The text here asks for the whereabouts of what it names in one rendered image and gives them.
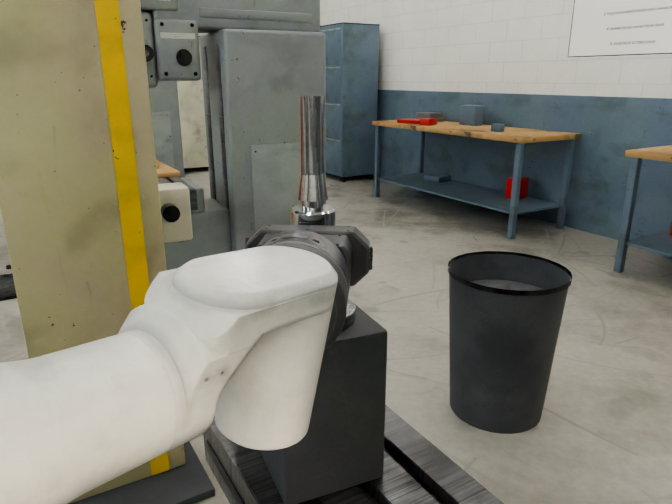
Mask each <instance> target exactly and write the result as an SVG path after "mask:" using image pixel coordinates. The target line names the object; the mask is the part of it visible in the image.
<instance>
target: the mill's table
mask: <svg viewBox="0 0 672 504"><path fill-rule="evenodd" d="M203 436H204V447H205V459H206V462H207V463H208V465H209V467H210V469H211V471H212V472H213V474H214V476H215V478H216V480H217V481H218V483H219V485H220V487H221V489H222V490H223V492H224V494H225V496H226V498H227V499H228V501H229V503H230V504H284V502H283V500H282V498H281V496H280V494H279V492H278V490H277V488H276V486H275V483H274V481H273V479H272V477H271V475H270V473H269V471H268V469H267V467H266V464H265V462H264V460H263V458H262V456H261V454H260V452H259V450H255V449H250V448H246V447H243V446H241V445H238V444H236V443H234V442H233V441H231V440H230V439H228V438H227V437H226V436H224V435H223V434H222V433H221V431H220V430H219V429H218V427H217V425H216V422H215V416H214V419H213V421H212V423H211V425H210V427H209V428H208V430H207V431H206V432H205V433H203ZM298 504H504V503H503V502H502V501H500V500H499V499H498V498H497V497H496V496H494V495H493V494H492V493H491V492H490V491H488V490H487V489H486V488H485V487H484V486H482V485H481V484H480V483H479V482H478V481H476V480H475V479H474V478H473V477H472V476H470V475H469V474H468V473H467V472H466V471H464V470H463V469H462V468H461V467H460V466H458V465H457V464H456V463H455V462H454V461H452V460H451V459H450V458H449V457H448V456H446V455H445V454H444V453H443V452H442V451H440V450H439V449H438V448H437V447H436V446H434V445H433V444H432V443H431V442H430V441H428V440H427V439H426V438H425V437H424V436H422V435H421V434H420V433H419V432H418V431H416V430H415V429H414V428H413V427H412V426H410V425H409V424H408V423H407V422H406V421H404V420H403V419H402V418H401V417H400V416H398V415H397V414H396V413H395V412H394V411H392V410H391V409H390V408H389V407H388V406H386V405H385V431H384V463H383V476H382V477H381V478H378V479H375V480H371V481H368V482H365V483H362V484H359V485H355V486H352V487H349V488H346V489H343V490H340V491H336V492H333V493H330V494H327V495H324V496H321V497H317V498H314V499H311V500H308V501H305V502H302V503H298Z"/></svg>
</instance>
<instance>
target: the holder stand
mask: <svg viewBox="0 0 672 504"><path fill-rule="evenodd" d="M347 307H348V308H349V309H350V311H349V313H348V315H347V316H346V319H345V323H344V326H343V329H342V331H341V333H340V335H339V336H338V338H337V339H336V340H335V342H334V343H333V344H332V345H331V346H330V347H329V348H327V349H326V350H325V351H324V354H323V359H322V364H321V369H320V374H319V379H318V384H317V389H316V394H315V399H314V404H313V409H312V414H311V419H310V424H309V428H308V432H307V433H306V435H305V436H304V438H303V439H302V440H300V441H299V442H298V443H296V444H294V445H292V446H289V447H286V448H283V449H278V450H269V451H265V450H259V452H260V454H261V456H262V458H263V460H264V462H265V464H266V467H267V469H268V471H269V473H270V475H271V477H272V479H273V481H274V483H275V486H276V488H277V490H278V492H279V494H280V496H281V498H282V500H283V502H284V504H298V503H302V502H305V501H308V500H311V499H314V498H317V497H321V496H324V495H327V494H330V493H333V492H336V491H340V490H343V489H346V488H349V487H352V486H355V485H359V484H362V483H365V482H368V481H371V480H375V479H378V478H381V477H382V476H383V463H384V431H385V398H386V366H387V334H388V333H387V330H386V329H385V328H383V327H382V326H381V325H380V324H378V323H377V322H376V321H375V320H374V319H372V318H371V317H370V316H369V315H368V314H366V313H365V312H364V311H363V310H362V309H360V308H359V307H358V306H357V305H356V304H354V303H353V302H352V301H351V300H349V299H348V304H347Z"/></svg>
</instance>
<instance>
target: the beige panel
mask: <svg viewBox="0 0 672 504"><path fill-rule="evenodd" d="M0 210H1V216H2V221H3V226H4V232H5V237H6V242H7V248H8V253H9V258H10V264H11V269H12V274H13V279H14V285H15V290H16V295H17V301H18V306H19V311H20V317H21V322H22V327H23V333H24V338H25V343H26V349H27V354H28V359H31V358H35V357H39V356H42V355H46V354H49V353H53V352H57V351H60V350H64V349H67V348H71V347H74V346H78V345H82V344H85V343H89V342H92V341H96V340H99V339H103V338H106V337H110V336H114V335H117V334H118V333H119V331H120V329H121V327H122V325H123V323H124V322H125V320H126V318H127V317H128V315H129V313H130V312H131V311H132V310H133V309H135V308H136V307H138V306H140V305H144V299H145V295H146V293H147V290H148V289H149V287H150V285H151V283H152V282H153V280H154V279H155V277H156V276H157V275H158V273H159V272H162V271H167V268H166V258H165V248H164V238H163V228H162V218H161V207H160V197H159V187H158V177H157V167H156V156H155V146H154V136H153V126H152V116H151V106H150V95H149V85H148V75H147V65H146V55H145V44H144V34H143V24H142V14H141V4H140V0H0ZM212 496H215V488H214V486H213V484H212V482H211V480H210V479H209V477H208V475H207V473H206V471H205V469H204V467H203V466H202V464H201V462H200V460H199V458H198V456H197V454H196V453H195V451H194V449H193V447H192V445H191V443H190V441H188V442H186V443H184V444H182V445H180V446H178V447H176V448H174V449H172V450H170V451H168V452H166V453H164V454H162V455H160V456H158V457H156V458H154V459H152V460H150V461H148V462H146V463H144V464H142V465H140V466H138V467H136V468H134V469H132V470H130V471H128V472H126V473H124V474H122V475H120V476H118V477H116V478H114V479H113V480H111V481H109V482H107V483H105V484H103V485H101V486H99V487H97V488H95V489H93V490H91V491H89V492H87V493H85V494H83V495H81V496H79V497H77V498H76V499H74V500H72V501H70V502H69V503H67V504H194V503H197V502H199V501H202V500H204V499H207V498H210V497H212Z"/></svg>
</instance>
